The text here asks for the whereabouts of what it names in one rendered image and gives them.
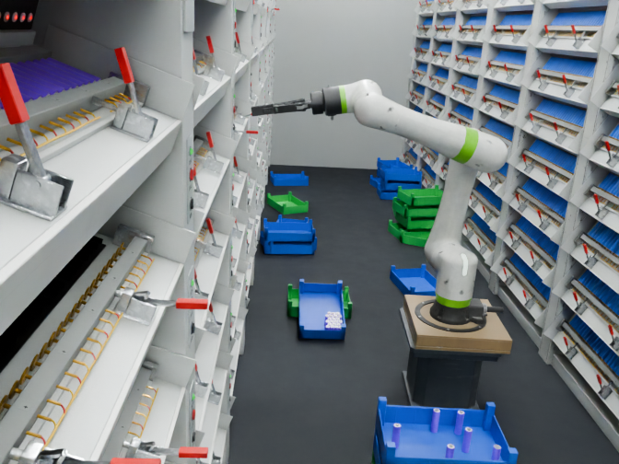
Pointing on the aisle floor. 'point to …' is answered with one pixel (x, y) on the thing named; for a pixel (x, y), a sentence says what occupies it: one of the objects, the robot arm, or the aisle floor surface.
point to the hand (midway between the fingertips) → (262, 110)
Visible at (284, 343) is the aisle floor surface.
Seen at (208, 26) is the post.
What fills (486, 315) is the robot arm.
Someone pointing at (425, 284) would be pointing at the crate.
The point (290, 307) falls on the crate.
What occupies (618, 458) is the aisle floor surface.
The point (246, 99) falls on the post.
